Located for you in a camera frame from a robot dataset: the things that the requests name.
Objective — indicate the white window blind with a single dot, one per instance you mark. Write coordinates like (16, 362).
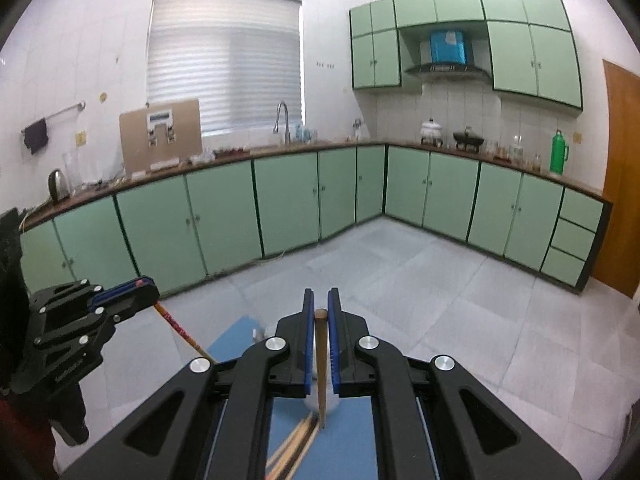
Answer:
(225, 60)

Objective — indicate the small wall tap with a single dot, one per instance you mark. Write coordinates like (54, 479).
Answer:
(357, 127)

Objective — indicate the wooden door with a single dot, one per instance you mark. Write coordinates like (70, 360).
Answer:
(620, 185)

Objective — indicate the green base cabinets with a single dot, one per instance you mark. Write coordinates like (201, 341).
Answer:
(225, 210)

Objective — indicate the wall hooks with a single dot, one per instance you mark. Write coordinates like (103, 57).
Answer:
(325, 65)

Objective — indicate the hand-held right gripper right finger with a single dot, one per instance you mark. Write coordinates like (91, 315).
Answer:
(334, 340)

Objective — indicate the steel kitchen faucet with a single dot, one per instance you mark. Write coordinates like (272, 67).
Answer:
(285, 120)

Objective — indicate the green thermos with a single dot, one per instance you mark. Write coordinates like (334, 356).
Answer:
(558, 155)

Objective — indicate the blue mat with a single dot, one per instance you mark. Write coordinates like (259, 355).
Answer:
(345, 450)

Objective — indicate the steel electric kettle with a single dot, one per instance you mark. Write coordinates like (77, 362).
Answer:
(59, 185)

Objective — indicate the white cooking pot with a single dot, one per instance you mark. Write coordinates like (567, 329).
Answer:
(431, 130)

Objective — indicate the brown wooden chopstick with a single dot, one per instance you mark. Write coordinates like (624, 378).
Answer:
(302, 457)
(320, 360)

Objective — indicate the range hood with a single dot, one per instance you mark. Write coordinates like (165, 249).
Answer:
(447, 47)

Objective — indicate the steel towel bar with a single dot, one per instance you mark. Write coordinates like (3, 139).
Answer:
(55, 115)

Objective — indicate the black wok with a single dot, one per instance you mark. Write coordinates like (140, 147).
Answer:
(468, 138)

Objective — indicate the white utensil cup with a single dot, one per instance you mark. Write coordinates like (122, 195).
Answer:
(332, 402)
(258, 334)

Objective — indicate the water purifier unit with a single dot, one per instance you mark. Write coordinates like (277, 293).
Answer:
(185, 130)

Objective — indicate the bottles beside sink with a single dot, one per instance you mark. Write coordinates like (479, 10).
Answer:
(306, 133)

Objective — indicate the red printed chopstick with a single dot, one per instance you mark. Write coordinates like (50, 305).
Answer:
(182, 332)

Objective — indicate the dark towel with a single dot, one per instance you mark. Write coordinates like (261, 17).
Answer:
(36, 135)

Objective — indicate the glass jar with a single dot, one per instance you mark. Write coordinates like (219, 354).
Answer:
(515, 150)

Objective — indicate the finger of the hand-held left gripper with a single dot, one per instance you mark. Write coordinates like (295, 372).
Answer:
(127, 292)

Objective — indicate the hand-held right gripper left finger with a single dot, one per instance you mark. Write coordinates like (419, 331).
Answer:
(308, 340)

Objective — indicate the green upper cabinets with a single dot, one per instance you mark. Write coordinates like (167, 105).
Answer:
(510, 55)

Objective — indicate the tan wooden chopstick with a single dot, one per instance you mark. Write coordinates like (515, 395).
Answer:
(292, 440)

